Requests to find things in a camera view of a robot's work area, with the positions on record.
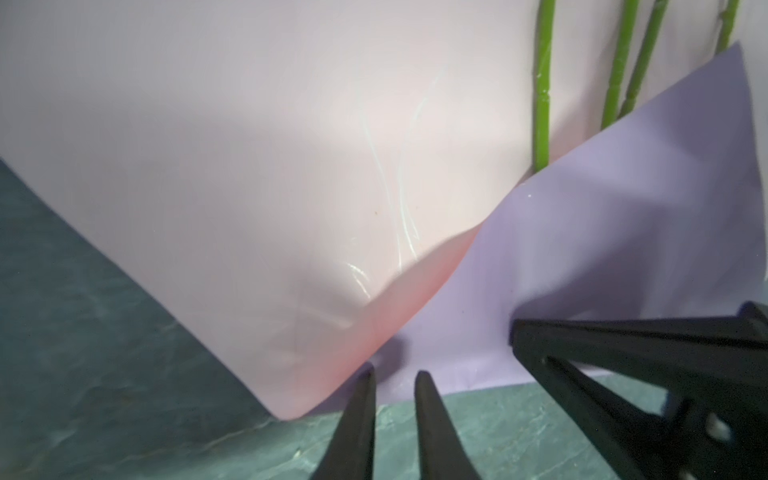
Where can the pink spray rose stem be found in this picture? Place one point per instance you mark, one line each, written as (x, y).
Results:
(642, 63)

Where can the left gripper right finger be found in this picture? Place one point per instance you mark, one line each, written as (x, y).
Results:
(441, 454)

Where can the white rose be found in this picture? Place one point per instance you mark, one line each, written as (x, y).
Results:
(727, 18)

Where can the pink purple wrapping paper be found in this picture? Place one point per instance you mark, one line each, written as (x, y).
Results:
(310, 186)

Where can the dark pink rose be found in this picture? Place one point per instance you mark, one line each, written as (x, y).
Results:
(621, 54)

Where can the cream rose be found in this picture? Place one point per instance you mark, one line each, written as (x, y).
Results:
(541, 108)

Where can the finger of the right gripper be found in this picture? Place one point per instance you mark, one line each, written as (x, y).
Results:
(714, 369)

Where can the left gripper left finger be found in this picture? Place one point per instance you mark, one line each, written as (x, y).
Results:
(350, 452)

